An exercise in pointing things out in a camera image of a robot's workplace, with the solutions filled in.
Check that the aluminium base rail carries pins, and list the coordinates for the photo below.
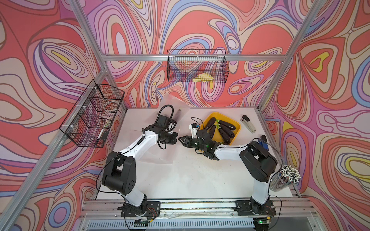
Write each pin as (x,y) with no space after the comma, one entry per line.
(286,214)

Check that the aluminium frame post left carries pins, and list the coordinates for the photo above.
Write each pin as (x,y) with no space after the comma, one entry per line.
(50,60)

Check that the grey black stapler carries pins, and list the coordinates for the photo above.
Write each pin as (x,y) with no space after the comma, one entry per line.
(248,124)

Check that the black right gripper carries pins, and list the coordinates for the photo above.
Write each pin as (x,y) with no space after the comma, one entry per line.
(187,141)

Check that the yellow cloth in basket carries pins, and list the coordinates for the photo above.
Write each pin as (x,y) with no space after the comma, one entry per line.
(203,77)

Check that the black wire basket wall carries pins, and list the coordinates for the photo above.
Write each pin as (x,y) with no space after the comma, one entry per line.
(184,64)
(93,114)

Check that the yellow plastic tray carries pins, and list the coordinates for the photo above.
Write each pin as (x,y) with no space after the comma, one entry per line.
(217,137)

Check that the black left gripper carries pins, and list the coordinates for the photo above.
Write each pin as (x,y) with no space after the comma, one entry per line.
(174,139)

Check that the aluminium frame post right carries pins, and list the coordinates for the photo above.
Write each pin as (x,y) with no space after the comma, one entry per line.
(306,24)

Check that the clear zip-top plastic bag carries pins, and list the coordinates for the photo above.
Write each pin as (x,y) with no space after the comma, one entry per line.
(178,108)

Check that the black wire basket back wall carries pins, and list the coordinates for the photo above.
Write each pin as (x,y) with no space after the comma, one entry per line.
(184,64)

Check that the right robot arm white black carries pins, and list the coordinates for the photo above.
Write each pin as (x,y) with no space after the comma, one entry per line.
(260,163)

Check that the blue black tool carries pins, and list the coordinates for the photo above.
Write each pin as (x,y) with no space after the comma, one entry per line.
(263,142)

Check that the aluminium frame post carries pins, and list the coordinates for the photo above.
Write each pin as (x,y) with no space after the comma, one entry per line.
(306,24)
(50,60)

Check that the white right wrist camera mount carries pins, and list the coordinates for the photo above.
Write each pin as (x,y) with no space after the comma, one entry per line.
(194,127)

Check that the black wire basket left wall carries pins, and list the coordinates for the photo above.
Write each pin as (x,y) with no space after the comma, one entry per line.
(93,114)

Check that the purple eggplant in tray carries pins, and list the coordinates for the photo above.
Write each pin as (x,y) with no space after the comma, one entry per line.
(228,132)
(212,131)
(210,123)
(228,125)
(224,136)

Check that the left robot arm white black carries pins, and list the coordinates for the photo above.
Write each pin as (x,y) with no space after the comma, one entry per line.
(119,173)

